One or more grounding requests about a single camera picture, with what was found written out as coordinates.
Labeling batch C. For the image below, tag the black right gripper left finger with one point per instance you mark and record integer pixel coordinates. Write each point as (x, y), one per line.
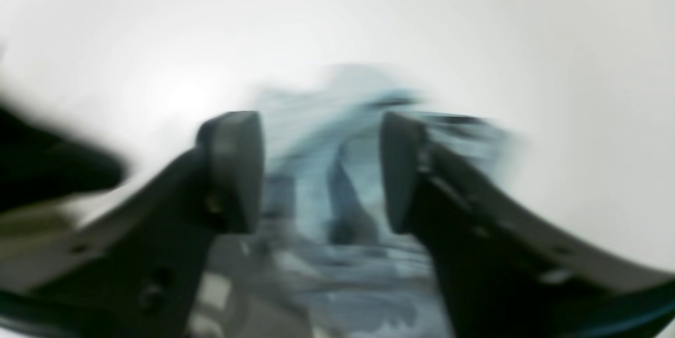
(135, 271)

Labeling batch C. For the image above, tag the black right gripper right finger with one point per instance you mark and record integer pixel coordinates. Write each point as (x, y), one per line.
(503, 271)

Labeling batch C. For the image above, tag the grey T-shirt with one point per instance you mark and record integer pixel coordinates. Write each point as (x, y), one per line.
(324, 261)

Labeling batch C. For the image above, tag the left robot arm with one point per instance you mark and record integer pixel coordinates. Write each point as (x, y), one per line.
(38, 165)

